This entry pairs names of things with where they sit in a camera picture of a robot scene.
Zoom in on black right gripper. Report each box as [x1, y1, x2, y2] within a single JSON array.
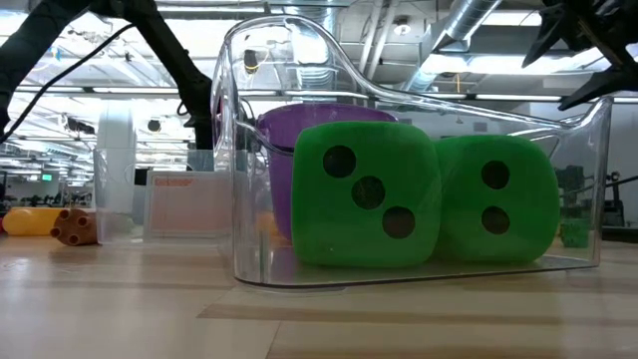
[[520, 0, 638, 112]]

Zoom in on green toy block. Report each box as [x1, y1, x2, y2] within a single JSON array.
[[559, 217, 593, 249]]

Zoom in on small clear plastic box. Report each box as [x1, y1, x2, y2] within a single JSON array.
[[93, 146, 235, 246]]

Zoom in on green foam die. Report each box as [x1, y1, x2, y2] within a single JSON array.
[[290, 121, 444, 268], [431, 134, 562, 264]]

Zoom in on black table frame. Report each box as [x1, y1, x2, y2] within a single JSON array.
[[602, 224, 638, 244]]

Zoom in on purple plastic bucket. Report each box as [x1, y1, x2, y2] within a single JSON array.
[[256, 103, 400, 243]]

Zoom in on yellow toy block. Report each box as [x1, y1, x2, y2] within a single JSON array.
[[1, 205, 69, 237]]

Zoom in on orange-brown toy block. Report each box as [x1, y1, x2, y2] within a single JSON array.
[[49, 207, 99, 247]]

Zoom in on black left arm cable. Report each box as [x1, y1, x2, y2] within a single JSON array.
[[0, 22, 137, 146]]

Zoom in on large clear plastic bin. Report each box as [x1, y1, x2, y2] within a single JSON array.
[[209, 14, 614, 291]]

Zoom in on white building column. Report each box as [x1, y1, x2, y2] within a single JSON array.
[[96, 102, 139, 215]]

